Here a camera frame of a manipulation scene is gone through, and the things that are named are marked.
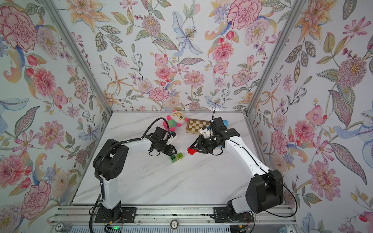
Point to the dark green lego cube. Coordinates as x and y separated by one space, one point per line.
173 158

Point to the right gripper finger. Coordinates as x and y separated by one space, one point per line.
196 143
195 149

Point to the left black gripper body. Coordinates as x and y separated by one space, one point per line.
164 148

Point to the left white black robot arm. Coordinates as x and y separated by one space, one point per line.
109 163

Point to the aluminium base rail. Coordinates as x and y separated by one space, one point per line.
173 219

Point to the pink green plush toy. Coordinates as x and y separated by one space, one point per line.
174 121

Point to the blue cylindrical stick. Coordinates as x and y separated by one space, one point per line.
225 122

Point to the red lego brick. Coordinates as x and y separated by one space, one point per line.
191 151

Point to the lime green lego cube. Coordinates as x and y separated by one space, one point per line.
179 156

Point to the wooden chessboard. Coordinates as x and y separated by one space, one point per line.
195 125

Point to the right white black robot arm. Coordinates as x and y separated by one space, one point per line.
265 188

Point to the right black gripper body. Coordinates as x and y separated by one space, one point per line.
210 144

